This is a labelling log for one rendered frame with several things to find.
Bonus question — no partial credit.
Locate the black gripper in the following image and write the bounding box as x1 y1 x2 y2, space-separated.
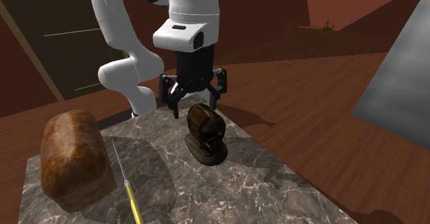
158 44 228 120

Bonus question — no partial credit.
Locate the dark brown door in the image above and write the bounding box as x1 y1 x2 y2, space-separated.
0 0 130 102

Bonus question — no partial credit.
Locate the brown bread loaf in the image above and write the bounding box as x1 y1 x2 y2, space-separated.
39 108 117 214

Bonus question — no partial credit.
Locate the grey slab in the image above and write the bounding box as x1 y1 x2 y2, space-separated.
351 0 430 151

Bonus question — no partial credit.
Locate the yellow-handled thin metal tool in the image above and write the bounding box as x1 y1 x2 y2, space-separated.
111 139 145 224

